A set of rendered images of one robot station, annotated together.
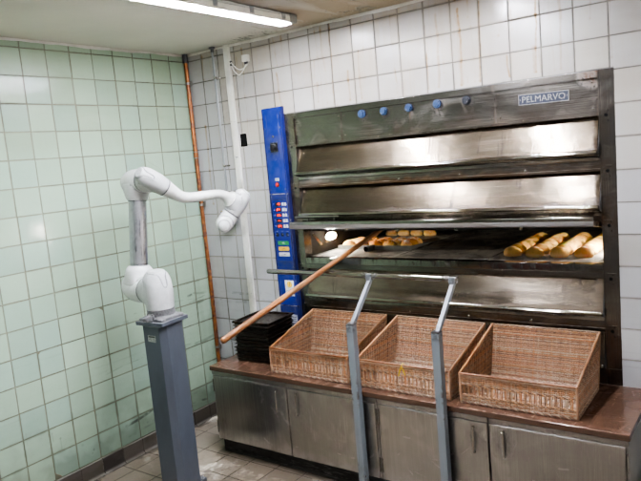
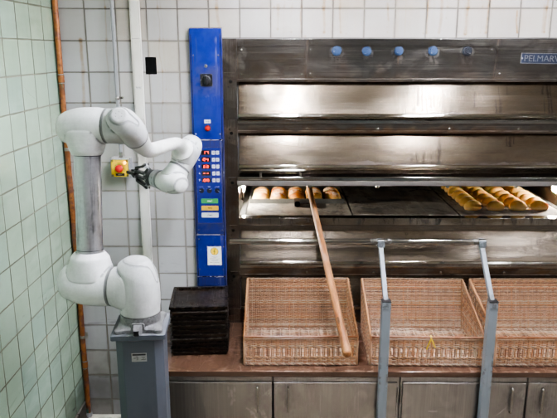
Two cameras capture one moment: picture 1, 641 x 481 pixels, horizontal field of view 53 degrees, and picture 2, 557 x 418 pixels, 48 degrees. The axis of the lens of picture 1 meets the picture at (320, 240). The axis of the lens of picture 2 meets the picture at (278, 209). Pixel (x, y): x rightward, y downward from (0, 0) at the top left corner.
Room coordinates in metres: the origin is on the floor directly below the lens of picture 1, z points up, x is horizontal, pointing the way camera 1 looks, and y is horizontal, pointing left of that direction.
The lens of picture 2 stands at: (1.36, 1.83, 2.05)
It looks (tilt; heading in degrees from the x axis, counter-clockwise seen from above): 14 degrees down; 324
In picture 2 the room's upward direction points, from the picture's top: straight up
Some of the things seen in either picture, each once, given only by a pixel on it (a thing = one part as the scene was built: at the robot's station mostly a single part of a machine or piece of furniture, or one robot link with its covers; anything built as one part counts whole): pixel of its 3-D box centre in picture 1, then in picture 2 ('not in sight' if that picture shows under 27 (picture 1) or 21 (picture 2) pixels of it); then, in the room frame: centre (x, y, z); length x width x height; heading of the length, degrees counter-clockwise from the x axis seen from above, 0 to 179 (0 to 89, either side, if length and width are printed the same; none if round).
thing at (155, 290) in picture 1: (156, 288); (136, 284); (3.54, 0.93, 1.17); 0.18 x 0.16 x 0.22; 46
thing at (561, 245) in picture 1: (560, 243); (491, 194); (3.60, -1.35, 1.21); 0.61 x 0.48 x 0.06; 144
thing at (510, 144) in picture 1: (425, 150); (414, 99); (3.58, -0.63, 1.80); 1.79 x 0.11 x 0.19; 54
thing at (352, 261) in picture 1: (435, 262); (407, 220); (3.60, -0.64, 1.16); 1.80 x 0.06 x 0.04; 54
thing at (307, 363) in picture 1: (329, 343); (298, 318); (3.71, 0.00, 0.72); 0.56 x 0.49 x 0.28; 55
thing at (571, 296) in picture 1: (435, 287); (406, 246); (3.58, -0.63, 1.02); 1.79 x 0.11 x 0.19; 54
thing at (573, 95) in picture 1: (425, 114); (415, 60); (3.61, -0.64, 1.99); 1.80 x 0.08 x 0.21; 54
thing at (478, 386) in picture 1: (530, 366); (534, 319); (3.01, -0.96, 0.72); 0.56 x 0.49 x 0.28; 54
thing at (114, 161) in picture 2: not in sight; (121, 167); (4.43, 0.61, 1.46); 0.10 x 0.07 x 0.10; 54
